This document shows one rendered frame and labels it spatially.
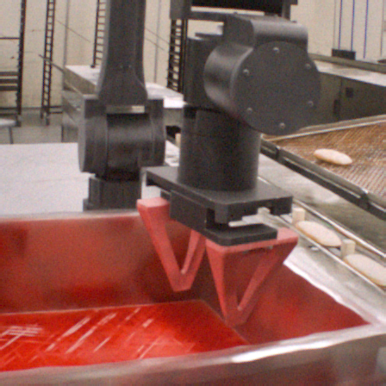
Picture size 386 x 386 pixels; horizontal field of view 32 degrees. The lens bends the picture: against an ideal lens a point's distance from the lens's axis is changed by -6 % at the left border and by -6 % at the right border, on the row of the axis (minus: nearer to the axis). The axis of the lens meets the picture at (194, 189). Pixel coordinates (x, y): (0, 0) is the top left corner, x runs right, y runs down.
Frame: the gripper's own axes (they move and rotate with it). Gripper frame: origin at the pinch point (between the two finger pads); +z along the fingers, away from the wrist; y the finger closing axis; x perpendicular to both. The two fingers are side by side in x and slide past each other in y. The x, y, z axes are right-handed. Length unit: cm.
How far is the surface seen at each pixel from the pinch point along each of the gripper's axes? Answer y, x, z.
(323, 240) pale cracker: 17.4, -28.9, 4.9
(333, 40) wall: 569, -562, -1
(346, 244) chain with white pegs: 12.3, -27.8, 3.6
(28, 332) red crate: 14.4, 9.9, 8.1
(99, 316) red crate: 15.3, 1.8, 8.1
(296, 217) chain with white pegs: 25.7, -31.5, 4.6
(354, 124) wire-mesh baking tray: 55, -72, -2
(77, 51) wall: 699, -287, 31
